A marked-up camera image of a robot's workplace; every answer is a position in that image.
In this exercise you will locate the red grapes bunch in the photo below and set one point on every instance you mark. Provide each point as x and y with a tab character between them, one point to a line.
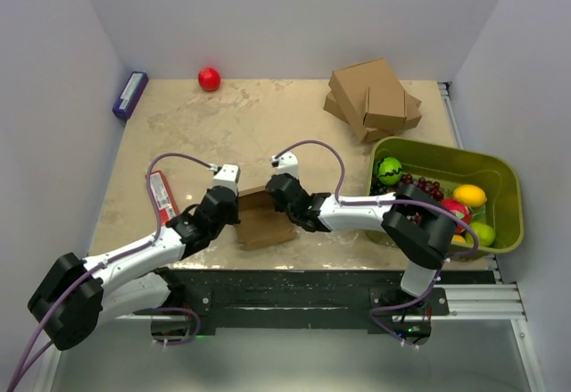
432	188

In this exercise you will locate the green watermelon ball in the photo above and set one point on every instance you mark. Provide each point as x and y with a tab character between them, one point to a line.
388	170

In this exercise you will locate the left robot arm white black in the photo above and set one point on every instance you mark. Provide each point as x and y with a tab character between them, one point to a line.
68	302

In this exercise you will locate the purple rectangular box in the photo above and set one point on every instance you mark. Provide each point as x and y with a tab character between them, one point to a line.
128	99

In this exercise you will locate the aluminium frame rail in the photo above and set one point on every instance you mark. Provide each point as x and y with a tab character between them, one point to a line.
486	302

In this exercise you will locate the small orange fruit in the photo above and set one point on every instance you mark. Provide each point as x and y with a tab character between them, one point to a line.
458	239

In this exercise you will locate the dark grapes bunch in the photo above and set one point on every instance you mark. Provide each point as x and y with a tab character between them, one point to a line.
377	188

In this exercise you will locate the folded cardboard box bottom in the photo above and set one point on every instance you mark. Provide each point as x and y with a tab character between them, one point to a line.
339	108

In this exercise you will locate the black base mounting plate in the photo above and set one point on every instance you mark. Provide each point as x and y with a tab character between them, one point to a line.
280	299

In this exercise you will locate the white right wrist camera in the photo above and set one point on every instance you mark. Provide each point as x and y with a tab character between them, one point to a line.
285	163

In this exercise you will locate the brown cardboard box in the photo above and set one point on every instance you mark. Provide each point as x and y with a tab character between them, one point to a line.
260	224

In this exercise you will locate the red apple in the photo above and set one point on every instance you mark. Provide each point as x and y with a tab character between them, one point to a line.
209	79

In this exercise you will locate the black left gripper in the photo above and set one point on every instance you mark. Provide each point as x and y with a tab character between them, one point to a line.
233	219

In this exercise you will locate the green plastic tub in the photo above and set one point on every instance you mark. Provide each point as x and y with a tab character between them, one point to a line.
452	167

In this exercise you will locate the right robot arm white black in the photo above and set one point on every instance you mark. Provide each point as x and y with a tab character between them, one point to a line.
419	226

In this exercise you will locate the red rectangular box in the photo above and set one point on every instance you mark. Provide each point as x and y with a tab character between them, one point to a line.
162	196

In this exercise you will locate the red dragon fruit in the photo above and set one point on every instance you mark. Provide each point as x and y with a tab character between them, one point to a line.
459	209

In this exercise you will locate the folded cardboard box front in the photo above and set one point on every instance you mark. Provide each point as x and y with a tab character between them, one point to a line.
391	109

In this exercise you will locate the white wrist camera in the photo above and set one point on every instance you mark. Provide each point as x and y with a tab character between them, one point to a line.
285	163
227	176

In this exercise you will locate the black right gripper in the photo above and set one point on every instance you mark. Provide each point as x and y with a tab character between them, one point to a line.
278	207

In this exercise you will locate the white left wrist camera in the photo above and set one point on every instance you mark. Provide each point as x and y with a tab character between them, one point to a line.
227	176

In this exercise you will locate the yellow lemon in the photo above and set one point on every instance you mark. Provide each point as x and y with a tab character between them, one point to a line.
470	195

